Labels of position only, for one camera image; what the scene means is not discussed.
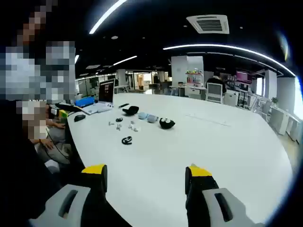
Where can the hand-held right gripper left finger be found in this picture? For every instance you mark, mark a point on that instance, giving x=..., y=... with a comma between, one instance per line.
x=54, y=208

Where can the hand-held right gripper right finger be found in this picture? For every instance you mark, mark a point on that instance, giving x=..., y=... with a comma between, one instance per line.
x=236, y=212

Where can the black googly-eyed earbud case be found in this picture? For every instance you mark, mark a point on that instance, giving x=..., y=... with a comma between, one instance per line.
x=163, y=125

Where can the black oval earbud case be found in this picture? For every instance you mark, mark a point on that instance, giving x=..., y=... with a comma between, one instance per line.
x=131, y=110

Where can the purple earbud case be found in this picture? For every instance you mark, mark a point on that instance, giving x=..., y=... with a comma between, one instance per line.
x=152, y=118

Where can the light blue earbud case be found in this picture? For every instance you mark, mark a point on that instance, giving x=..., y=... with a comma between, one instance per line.
x=142, y=116

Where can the person in dark shirt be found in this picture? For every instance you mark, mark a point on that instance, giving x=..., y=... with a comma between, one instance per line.
x=23, y=165

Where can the white table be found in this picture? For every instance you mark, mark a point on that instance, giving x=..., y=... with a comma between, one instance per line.
x=189, y=153

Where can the black computer mouse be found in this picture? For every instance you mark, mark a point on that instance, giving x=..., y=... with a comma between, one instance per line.
x=79, y=117

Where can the white and black device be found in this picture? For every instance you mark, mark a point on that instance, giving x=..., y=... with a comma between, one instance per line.
x=53, y=110

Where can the blue plastic box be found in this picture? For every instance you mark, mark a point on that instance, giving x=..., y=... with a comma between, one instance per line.
x=84, y=101

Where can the black smartphone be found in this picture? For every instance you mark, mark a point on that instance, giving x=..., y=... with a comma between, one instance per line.
x=123, y=105

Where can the white office chair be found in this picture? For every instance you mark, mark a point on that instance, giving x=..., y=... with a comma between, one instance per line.
x=214, y=91

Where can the silver laptop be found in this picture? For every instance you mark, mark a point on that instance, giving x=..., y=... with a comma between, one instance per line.
x=106, y=91

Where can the display shelf with colourful items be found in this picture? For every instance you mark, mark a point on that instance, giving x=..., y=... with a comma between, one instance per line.
x=194, y=78

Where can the ceiling light strip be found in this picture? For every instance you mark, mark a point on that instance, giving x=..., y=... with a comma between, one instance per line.
x=77, y=59
x=125, y=60
x=213, y=45
x=106, y=16

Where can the ceiling air conditioner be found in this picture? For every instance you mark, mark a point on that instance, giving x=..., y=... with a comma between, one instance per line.
x=207, y=23

